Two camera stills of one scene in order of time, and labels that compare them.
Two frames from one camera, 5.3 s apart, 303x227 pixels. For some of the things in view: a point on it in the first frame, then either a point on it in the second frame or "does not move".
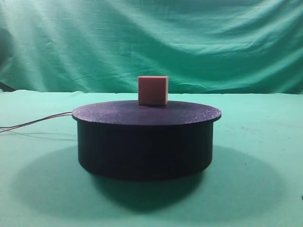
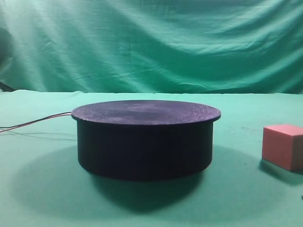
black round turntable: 125,141 does not move
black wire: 36,120 does not move
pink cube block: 153,90 → 282,145
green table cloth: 255,178 does not move
